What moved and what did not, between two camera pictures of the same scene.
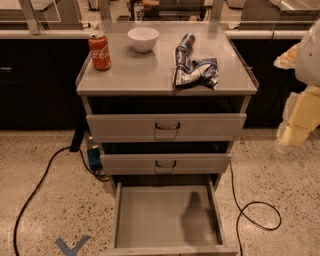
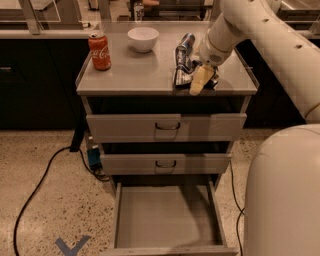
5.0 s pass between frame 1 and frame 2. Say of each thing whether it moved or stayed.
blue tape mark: stayed
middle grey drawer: stayed
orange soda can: stayed
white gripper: moved
